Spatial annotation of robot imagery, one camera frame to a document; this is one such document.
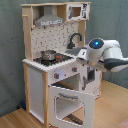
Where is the grey range hood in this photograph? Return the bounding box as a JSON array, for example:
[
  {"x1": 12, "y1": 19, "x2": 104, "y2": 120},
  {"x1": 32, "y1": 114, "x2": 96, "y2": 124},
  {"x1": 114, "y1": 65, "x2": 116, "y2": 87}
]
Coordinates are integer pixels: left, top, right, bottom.
[{"x1": 34, "y1": 6, "x2": 64, "y2": 27}]

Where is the wooden toy kitchen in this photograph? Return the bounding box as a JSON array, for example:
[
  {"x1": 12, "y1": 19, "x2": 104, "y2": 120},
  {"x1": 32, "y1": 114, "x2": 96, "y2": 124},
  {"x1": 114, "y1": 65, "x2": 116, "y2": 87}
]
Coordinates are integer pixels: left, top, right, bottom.
[{"x1": 20, "y1": 1, "x2": 107, "y2": 127}]

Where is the red stove knob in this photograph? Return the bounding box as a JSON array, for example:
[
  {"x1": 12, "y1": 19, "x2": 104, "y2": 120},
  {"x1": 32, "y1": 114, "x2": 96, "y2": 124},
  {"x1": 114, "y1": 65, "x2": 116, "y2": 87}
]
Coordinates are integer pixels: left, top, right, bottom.
[
  {"x1": 54, "y1": 73, "x2": 60, "y2": 79},
  {"x1": 71, "y1": 66, "x2": 78, "y2": 73}
]

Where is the white oven door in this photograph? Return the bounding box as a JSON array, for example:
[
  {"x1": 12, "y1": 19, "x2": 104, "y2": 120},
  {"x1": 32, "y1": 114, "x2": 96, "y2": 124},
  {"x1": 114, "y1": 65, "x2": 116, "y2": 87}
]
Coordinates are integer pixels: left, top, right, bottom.
[{"x1": 49, "y1": 86, "x2": 95, "y2": 128}]

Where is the toy microwave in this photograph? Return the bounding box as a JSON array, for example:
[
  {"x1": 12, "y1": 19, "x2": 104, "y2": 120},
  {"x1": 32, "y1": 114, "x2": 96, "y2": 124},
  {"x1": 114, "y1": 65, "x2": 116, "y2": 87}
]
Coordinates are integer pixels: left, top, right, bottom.
[{"x1": 67, "y1": 3, "x2": 89, "y2": 21}]

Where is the grey toy sink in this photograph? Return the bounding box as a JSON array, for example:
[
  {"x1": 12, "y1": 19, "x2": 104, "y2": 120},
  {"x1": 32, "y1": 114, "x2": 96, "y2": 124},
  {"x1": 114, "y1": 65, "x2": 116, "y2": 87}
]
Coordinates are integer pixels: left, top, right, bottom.
[{"x1": 65, "y1": 47, "x2": 87, "y2": 56}]

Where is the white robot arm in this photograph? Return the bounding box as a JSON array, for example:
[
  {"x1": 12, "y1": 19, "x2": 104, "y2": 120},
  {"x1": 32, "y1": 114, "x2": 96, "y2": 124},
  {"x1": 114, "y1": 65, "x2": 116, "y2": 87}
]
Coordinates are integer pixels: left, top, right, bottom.
[{"x1": 77, "y1": 38, "x2": 128, "y2": 72}]

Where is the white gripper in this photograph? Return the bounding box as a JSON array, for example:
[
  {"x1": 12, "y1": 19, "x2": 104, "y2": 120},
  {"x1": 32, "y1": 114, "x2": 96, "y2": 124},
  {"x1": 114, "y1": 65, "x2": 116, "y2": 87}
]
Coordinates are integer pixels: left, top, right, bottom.
[{"x1": 76, "y1": 49, "x2": 106, "y2": 72}]

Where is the red left stove knob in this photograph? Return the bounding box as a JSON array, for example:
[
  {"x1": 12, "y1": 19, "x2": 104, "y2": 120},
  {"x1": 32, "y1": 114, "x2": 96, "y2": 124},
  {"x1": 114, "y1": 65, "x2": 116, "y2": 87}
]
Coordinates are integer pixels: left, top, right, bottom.
[{"x1": 54, "y1": 73, "x2": 60, "y2": 79}]

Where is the silver toy pot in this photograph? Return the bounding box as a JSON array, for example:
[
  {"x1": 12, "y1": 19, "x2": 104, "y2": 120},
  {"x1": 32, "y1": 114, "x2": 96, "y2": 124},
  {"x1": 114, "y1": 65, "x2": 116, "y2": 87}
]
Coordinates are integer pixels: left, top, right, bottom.
[{"x1": 41, "y1": 50, "x2": 56, "y2": 61}]

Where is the black toy faucet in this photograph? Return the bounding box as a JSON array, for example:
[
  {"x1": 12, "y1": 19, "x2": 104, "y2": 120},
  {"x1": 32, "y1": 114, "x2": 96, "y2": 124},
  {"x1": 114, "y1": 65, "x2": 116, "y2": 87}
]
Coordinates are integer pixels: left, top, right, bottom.
[{"x1": 67, "y1": 33, "x2": 82, "y2": 49}]

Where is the white cabinet door with dispenser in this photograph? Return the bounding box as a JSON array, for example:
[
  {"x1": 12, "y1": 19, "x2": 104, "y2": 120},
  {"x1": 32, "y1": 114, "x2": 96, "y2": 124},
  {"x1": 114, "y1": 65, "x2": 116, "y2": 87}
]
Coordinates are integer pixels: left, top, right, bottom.
[{"x1": 79, "y1": 65, "x2": 102, "y2": 98}]

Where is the red right stove knob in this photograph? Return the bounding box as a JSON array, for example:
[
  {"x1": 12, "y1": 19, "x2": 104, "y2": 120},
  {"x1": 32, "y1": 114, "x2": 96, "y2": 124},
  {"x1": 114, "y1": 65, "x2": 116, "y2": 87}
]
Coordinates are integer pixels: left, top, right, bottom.
[{"x1": 71, "y1": 66, "x2": 78, "y2": 73}]

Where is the black toy stovetop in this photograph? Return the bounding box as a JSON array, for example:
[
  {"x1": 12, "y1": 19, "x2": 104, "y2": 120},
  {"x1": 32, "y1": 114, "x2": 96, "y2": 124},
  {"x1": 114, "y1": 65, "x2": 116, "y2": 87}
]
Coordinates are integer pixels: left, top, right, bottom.
[{"x1": 34, "y1": 53, "x2": 71, "y2": 67}]

